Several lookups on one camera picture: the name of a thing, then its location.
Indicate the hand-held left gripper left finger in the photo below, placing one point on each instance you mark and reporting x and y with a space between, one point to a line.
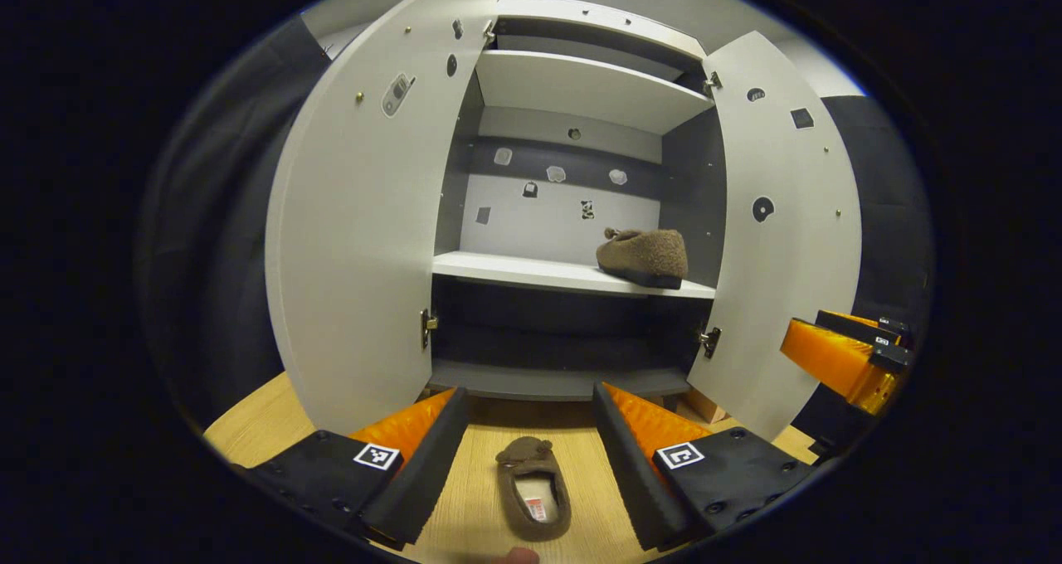
427 464

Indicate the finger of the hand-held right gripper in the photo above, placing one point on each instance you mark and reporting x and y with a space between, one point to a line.
830 361
863 328

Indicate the silver cabinet door hinge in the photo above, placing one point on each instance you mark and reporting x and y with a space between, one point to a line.
428 325
713 81
710 342
489 31

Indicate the brown fuzzy shoe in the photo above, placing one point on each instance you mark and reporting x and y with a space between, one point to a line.
643 255
518 469

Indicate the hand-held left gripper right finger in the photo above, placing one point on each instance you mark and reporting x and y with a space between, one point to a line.
635 473

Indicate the black backdrop cloth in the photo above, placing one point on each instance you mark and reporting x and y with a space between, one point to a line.
892 216
216 216

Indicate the white cabinet shelf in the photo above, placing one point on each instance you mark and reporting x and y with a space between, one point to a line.
514 269
581 89

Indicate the white shoe cabinet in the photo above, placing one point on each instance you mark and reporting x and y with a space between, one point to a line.
539 224

